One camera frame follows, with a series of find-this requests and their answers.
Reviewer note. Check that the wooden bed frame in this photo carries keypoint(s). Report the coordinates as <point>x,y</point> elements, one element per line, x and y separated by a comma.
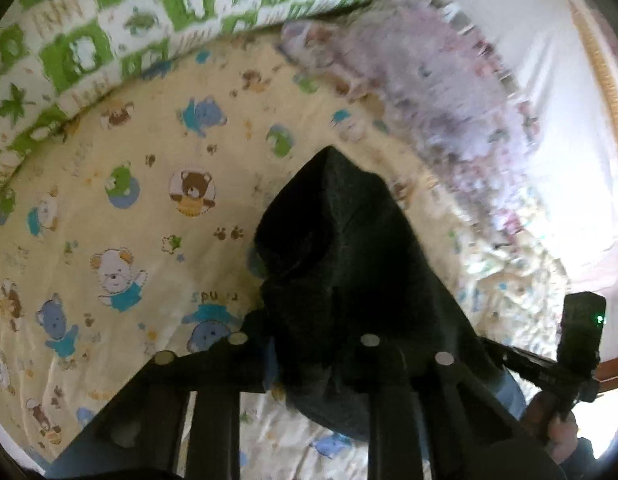
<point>606,75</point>

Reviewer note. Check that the purple patterned blanket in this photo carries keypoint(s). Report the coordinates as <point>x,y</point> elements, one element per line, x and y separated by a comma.
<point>429,110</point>

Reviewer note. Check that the person's right hand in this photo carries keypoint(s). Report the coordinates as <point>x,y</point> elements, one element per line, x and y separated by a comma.
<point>551,427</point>

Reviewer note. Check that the green white patterned pillow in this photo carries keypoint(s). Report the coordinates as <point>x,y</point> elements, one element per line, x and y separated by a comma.
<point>114,35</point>

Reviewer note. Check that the person's right forearm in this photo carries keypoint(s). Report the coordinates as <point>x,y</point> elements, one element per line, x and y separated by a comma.
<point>579,460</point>

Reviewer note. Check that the bear print bed sheet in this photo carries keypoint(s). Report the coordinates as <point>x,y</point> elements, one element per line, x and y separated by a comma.
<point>139,220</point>

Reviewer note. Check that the dark pants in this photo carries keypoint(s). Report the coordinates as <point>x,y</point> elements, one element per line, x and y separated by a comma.
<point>349,260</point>

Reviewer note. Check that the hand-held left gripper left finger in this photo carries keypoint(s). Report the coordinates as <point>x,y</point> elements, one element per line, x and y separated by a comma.
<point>246,362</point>

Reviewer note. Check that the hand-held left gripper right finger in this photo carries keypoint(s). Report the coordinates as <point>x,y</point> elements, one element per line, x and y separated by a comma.
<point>391,385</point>

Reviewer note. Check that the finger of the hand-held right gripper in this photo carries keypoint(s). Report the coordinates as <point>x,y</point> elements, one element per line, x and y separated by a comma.
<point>524,365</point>

